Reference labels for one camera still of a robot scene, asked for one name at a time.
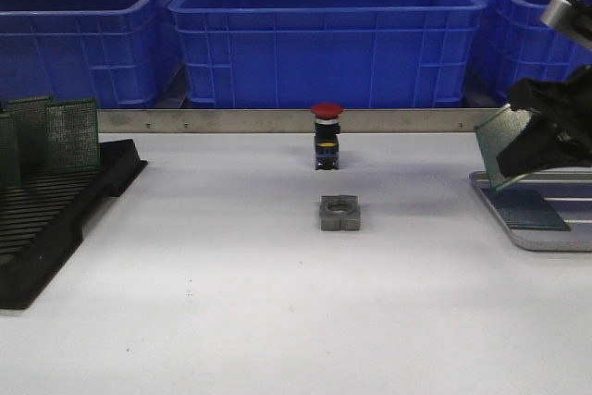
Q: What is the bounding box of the left blue plastic bin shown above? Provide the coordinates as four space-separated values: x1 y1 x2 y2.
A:
1 0 181 109

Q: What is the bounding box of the red emergency stop button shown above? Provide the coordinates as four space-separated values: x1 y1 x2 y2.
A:
311 103 343 170

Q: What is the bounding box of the silver metal tray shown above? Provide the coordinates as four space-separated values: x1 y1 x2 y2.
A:
470 170 591 253

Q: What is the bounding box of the green perforated circuit board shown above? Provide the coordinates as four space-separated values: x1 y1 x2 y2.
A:
483 189 570 231

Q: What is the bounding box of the grey square metal mount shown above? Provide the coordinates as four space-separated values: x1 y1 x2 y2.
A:
319 195 362 231

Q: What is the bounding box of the centre blue plastic bin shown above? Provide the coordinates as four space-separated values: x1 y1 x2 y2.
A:
169 0 484 109

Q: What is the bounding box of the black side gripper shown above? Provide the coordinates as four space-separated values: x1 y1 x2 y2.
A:
497 65 591 177

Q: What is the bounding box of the blue plastic bin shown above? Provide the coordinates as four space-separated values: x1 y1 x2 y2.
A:
169 0 484 109
1 0 181 109
467 0 591 104

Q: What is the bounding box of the metal table edge rail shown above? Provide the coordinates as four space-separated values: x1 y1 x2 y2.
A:
96 107 503 134

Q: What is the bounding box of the right blue plastic bin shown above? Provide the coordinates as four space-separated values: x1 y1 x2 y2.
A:
467 0 591 104

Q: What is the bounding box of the black slotted board rack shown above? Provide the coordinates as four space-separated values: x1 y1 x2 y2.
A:
1 139 147 311

